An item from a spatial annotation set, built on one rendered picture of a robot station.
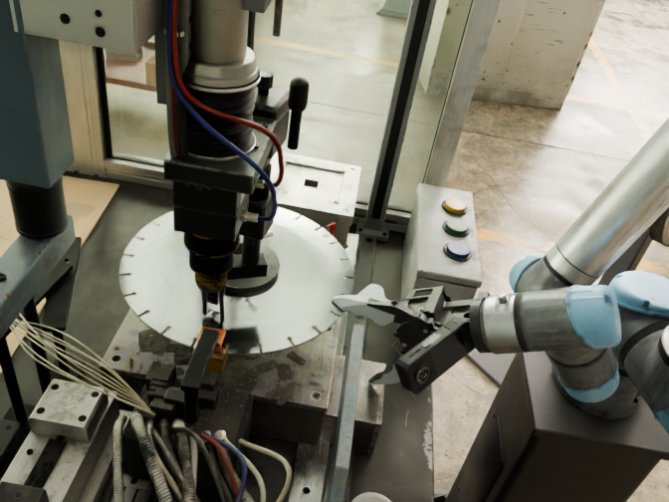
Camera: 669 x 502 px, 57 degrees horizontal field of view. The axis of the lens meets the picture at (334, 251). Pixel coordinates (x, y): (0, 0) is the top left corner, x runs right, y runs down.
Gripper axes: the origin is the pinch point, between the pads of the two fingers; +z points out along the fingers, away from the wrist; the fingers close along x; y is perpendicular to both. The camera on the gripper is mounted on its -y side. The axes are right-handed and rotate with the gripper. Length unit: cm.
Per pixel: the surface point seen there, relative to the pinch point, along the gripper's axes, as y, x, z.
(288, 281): 1.2, 11.1, 5.7
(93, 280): 5, 15, 49
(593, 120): 341, -99, -2
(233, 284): -4.3, 14.9, 10.2
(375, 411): -3.7, -9.3, -2.1
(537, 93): 334, -71, 26
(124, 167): 34, 26, 59
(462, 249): 28.8, -3.3, -9.9
